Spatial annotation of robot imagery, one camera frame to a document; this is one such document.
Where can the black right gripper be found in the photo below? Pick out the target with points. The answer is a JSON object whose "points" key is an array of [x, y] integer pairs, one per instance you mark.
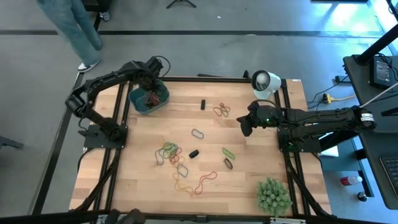
{"points": [[269, 116]]}

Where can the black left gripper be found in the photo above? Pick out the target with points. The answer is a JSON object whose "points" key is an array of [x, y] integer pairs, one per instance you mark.
{"points": [[152, 81]]}

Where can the red rubber band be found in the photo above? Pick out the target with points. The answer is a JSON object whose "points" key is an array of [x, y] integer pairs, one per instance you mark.
{"points": [[174, 160], [221, 109], [202, 180], [152, 103]]}

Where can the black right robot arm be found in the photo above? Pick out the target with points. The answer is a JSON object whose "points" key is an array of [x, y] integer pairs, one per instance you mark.
{"points": [[326, 119]]}

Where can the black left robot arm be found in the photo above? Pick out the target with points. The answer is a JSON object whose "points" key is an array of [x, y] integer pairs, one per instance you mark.
{"points": [[105, 77]]}

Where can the teal plastic bin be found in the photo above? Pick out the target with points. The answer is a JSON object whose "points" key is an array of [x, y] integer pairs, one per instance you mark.
{"points": [[136, 104]]}

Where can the small black rectangular block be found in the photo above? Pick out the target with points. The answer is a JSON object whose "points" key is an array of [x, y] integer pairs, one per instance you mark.
{"points": [[203, 104]]}

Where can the black oval clip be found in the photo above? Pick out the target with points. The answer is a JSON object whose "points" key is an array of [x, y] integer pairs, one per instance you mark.
{"points": [[193, 154]]}

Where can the black floor strip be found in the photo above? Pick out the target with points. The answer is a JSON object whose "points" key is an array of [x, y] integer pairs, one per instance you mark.
{"points": [[186, 32], [62, 130]]}

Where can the green artificial plant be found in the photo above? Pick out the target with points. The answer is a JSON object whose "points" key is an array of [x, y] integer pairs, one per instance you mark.
{"points": [[273, 197]]}

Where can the white box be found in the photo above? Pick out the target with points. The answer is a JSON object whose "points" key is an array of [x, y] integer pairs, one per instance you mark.
{"points": [[331, 152]]}

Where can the black wheeled chair base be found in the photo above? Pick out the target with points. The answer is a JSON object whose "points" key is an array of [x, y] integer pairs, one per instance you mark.
{"points": [[105, 16]]}

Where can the person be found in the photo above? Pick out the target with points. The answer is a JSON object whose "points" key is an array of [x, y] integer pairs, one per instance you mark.
{"points": [[81, 37]]}

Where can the black slanted pole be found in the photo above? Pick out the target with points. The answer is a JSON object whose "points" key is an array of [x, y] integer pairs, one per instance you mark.
{"points": [[377, 45], [339, 140]]}

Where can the black tripod base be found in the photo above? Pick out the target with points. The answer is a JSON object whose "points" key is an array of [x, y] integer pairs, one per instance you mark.
{"points": [[181, 2]]}

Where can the black floor adapter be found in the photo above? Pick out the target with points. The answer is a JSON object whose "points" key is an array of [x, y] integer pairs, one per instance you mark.
{"points": [[338, 79]]}

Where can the black desk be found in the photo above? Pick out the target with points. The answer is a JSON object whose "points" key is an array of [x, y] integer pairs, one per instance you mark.
{"points": [[354, 81], [373, 174]]}

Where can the red and white bottle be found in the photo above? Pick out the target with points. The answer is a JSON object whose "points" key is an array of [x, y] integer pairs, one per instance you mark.
{"points": [[351, 180]]}

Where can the black rounded object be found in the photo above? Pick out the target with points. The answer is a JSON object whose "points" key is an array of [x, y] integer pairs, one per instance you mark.
{"points": [[133, 216]]}

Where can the small black bottle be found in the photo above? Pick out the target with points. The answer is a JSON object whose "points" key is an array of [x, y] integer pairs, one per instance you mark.
{"points": [[362, 196]]}

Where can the black electronic box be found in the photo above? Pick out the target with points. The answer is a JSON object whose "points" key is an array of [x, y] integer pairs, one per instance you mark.
{"points": [[382, 73]]}

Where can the grey furniture leg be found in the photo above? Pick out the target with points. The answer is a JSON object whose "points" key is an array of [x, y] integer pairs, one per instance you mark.
{"points": [[11, 143]]}

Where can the black keyboard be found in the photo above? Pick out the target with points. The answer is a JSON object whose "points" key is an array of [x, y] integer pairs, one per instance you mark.
{"points": [[391, 174]]}

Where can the black horizontal beam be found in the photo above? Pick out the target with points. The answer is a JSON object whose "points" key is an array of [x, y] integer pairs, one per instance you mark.
{"points": [[46, 217]]}

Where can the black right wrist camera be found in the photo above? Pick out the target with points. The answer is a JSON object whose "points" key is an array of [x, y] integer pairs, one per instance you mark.
{"points": [[253, 107]]}

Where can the black aluminium table frame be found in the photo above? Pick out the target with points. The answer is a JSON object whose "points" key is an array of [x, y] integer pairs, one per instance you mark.
{"points": [[202, 79]]}

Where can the silver metal bracket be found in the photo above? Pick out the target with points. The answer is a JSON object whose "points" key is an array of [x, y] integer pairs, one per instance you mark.
{"points": [[287, 221]]}

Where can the black table-level camera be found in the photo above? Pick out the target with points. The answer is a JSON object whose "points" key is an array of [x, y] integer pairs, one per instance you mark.
{"points": [[201, 218]]}

